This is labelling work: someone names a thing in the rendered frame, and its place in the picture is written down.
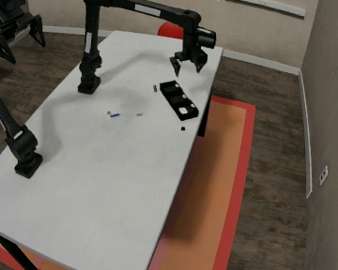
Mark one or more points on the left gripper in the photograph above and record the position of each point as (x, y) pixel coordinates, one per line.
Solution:
(180, 58)

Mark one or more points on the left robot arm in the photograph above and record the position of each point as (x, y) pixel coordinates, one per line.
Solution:
(90, 61)

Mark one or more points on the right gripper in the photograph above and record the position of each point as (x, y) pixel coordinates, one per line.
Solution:
(8, 29)

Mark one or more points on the black open bin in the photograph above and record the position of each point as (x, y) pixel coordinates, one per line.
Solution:
(177, 97)

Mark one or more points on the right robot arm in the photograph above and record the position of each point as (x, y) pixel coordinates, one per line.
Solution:
(27, 141)

